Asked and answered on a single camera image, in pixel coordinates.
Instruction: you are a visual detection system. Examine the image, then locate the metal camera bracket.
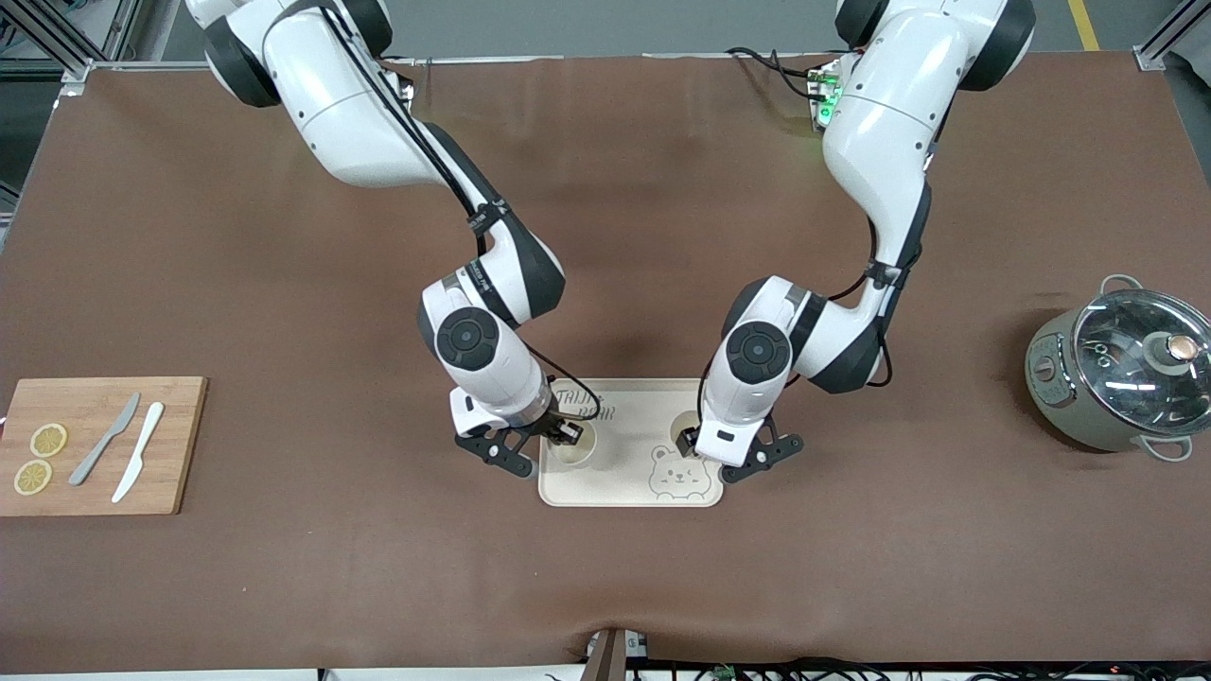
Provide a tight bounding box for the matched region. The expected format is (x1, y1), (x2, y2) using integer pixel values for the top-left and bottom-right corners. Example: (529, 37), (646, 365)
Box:
(582, 628), (650, 681)

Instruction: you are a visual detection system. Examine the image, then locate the black base cable bundle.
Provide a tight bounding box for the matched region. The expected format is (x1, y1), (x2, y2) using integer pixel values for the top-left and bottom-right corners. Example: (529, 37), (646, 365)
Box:
(727, 47), (834, 100)

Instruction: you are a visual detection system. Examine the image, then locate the cream tray with bear print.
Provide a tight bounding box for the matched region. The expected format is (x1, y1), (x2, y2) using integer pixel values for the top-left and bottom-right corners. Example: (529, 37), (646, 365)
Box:
(538, 378), (724, 508)

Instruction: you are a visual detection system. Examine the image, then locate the glass pot lid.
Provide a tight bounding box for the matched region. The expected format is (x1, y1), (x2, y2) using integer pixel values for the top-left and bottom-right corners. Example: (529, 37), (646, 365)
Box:
(1072, 288), (1211, 438)

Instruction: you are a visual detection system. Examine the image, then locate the aluminium frame profile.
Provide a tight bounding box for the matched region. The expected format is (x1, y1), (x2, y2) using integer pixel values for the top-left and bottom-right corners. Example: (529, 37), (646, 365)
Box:
(0, 0), (204, 96)
(1132, 0), (1211, 72)

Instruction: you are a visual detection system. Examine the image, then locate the gray plastic knife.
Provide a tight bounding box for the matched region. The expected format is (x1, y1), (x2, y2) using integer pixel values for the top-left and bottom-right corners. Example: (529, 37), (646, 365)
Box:
(68, 393), (142, 487)

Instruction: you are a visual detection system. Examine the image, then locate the white IKEA cup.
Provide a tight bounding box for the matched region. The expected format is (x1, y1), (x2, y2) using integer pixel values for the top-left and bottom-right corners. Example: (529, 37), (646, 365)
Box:
(552, 421), (598, 467)
(669, 412), (712, 461)

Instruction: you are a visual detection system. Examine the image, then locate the white plastic knife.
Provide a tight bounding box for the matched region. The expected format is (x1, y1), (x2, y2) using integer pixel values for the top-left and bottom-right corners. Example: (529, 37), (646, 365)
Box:
(112, 402), (166, 503)

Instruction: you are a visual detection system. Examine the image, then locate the wooden cutting board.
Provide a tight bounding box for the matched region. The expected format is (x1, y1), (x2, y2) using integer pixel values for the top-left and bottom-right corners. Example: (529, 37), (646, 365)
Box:
(0, 377), (208, 516)

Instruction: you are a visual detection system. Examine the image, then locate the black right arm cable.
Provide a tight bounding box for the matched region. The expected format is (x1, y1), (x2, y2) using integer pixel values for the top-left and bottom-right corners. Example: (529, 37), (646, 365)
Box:
(317, 0), (604, 424)

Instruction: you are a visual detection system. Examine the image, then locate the sage green electric pot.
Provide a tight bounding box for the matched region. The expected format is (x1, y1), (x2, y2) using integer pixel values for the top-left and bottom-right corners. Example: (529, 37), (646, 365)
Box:
(1025, 274), (1211, 463)

